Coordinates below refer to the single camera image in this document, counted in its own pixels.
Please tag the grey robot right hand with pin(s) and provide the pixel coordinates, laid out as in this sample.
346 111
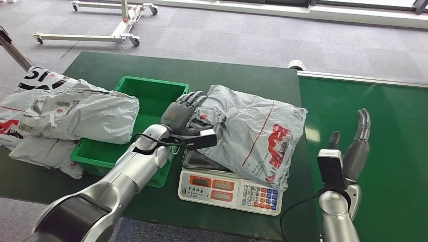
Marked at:
356 158

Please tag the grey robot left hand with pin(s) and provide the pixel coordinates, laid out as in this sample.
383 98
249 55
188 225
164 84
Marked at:
177 115

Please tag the grey package with red truck print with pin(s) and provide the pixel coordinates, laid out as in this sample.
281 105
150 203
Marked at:
250 127

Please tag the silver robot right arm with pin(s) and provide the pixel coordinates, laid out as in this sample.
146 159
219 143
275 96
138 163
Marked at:
336 217

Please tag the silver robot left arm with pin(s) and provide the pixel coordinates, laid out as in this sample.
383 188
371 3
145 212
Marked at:
133 167

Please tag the green conveyor belt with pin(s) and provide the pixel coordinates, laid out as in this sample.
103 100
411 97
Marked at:
394 133

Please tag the crumpled grey plastic package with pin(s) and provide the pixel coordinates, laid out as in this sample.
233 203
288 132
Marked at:
100 115

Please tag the silver conveyor roller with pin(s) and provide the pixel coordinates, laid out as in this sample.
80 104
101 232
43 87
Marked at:
296 65

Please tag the flat grey package red line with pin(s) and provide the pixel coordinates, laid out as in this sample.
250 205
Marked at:
43 152

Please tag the white package with black letters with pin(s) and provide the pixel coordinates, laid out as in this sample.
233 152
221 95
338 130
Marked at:
40 79

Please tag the white package with red print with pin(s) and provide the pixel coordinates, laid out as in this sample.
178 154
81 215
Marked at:
8 112

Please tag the green plastic crate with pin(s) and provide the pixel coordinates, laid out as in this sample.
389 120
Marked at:
147 97

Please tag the dark green table cover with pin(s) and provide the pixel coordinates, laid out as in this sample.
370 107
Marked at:
234 73

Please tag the white electronic scale steel tray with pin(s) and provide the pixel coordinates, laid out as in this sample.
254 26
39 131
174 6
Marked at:
227 192

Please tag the white wheeled stand base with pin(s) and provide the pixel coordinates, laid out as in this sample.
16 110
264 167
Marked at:
122 30

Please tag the white window ledge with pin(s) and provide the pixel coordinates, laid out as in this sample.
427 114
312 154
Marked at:
334 15

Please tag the dark slanted pole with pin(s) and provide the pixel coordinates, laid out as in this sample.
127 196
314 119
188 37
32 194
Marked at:
16 53

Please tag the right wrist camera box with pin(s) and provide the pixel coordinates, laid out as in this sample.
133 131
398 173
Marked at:
331 170

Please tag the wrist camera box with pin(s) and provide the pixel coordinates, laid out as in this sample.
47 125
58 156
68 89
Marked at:
331 170
200 142

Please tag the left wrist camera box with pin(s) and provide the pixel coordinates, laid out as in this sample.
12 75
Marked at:
200 142

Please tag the silver conveyor side rail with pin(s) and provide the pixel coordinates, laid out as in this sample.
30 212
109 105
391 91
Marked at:
367 79

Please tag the dark window frame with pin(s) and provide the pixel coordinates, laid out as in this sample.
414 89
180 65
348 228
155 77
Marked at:
287 2

